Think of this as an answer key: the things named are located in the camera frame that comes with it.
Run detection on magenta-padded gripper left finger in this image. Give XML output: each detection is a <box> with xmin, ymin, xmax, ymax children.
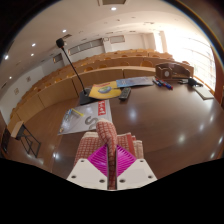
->
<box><xmin>66</xmin><ymin>143</ymin><xmax>110</xmax><ymax>191</ymax></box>

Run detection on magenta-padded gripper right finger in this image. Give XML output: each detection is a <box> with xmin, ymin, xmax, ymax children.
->
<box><xmin>116</xmin><ymin>144</ymin><xmax>158</xmax><ymax>191</ymax></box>

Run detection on red white checked towel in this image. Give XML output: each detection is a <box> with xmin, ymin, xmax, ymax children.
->
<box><xmin>73</xmin><ymin>119</ymin><xmax>145</xmax><ymax>191</ymax></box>

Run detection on grey printed poster sheet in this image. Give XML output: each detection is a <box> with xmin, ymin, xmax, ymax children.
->
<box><xmin>57</xmin><ymin>99</ymin><xmax>114</xmax><ymax>136</ymax></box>

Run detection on black gooseneck desk microphone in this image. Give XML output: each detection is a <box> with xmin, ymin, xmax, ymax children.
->
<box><xmin>55</xmin><ymin>37</ymin><xmax>96</xmax><ymax>106</ymax></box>

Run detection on black remote control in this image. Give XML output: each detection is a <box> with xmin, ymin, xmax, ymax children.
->
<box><xmin>118</xmin><ymin>87</ymin><xmax>132</xmax><ymax>102</ymax></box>

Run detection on yellow booklet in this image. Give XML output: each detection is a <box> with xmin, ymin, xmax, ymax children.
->
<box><xmin>88</xmin><ymin>80</ymin><xmax>123</xmax><ymax>100</ymax></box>

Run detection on rows of wooden auditorium seats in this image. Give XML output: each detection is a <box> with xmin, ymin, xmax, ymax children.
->
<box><xmin>6</xmin><ymin>48</ymin><xmax>191</xmax><ymax>133</ymax></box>

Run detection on blue printed sheet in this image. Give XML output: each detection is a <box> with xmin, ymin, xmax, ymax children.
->
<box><xmin>115</xmin><ymin>76</ymin><xmax>155</xmax><ymax>89</ymax></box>

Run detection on blue marker pen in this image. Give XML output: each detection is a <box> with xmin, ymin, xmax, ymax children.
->
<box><xmin>152</xmin><ymin>78</ymin><xmax>163</xmax><ymax>88</ymax></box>

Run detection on red marker pen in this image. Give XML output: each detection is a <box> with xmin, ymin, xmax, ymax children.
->
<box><xmin>158</xmin><ymin>79</ymin><xmax>174</xmax><ymax>90</ymax></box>

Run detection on white notepad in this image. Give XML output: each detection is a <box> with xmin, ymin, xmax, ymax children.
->
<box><xmin>193</xmin><ymin>85</ymin><xmax>215</xmax><ymax>100</ymax></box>

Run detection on black stapler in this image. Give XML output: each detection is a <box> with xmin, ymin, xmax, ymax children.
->
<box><xmin>178</xmin><ymin>77</ymin><xmax>204</xmax><ymax>88</ymax></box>

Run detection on recessed ceiling lights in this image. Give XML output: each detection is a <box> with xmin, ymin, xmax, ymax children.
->
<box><xmin>3</xmin><ymin>5</ymin><xmax>118</xmax><ymax>81</ymax></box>

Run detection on ceiling air vent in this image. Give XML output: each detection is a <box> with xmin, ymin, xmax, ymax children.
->
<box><xmin>97</xmin><ymin>0</ymin><xmax>130</xmax><ymax>6</ymax></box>

